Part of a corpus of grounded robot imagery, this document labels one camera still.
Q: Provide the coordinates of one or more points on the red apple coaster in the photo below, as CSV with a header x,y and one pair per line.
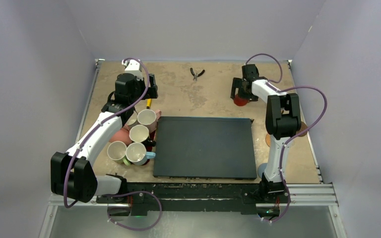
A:
x,y
238,101

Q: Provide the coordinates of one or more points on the salmon pink mug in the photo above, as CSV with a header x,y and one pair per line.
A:
x,y
121,135

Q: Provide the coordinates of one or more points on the black pliers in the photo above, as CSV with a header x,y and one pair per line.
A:
x,y
196,74

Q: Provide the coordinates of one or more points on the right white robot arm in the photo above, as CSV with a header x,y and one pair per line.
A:
x,y
282,122

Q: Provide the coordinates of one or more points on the black handled white mug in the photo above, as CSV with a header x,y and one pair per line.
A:
x,y
141,134

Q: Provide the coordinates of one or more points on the blue grey coaster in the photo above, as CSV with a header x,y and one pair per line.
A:
x,y
261,169

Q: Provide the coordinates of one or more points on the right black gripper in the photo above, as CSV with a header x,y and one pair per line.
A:
x,y
239,85

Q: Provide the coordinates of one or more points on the pink handled white mug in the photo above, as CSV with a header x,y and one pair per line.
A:
x,y
149,119

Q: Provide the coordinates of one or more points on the yellow handled screwdriver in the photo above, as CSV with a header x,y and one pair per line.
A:
x,y
148,103

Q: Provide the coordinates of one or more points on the dark rectangular board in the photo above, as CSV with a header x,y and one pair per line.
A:
x,y
205,148

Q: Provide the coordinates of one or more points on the grey white mug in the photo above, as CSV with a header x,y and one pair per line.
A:
x,y
132,122

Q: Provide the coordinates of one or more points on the green handled white mug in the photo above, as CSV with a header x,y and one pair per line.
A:
x,y
116,151

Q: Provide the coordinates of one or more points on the dark brown wooden coaster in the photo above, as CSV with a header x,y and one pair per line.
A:
x,y
303,130

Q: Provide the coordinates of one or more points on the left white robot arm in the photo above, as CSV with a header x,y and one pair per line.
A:
x,y
72,174

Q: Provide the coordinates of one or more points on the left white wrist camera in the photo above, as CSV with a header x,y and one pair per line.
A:
x,y
133,67

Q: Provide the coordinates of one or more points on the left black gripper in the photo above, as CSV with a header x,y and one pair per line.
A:
x,y
151,93

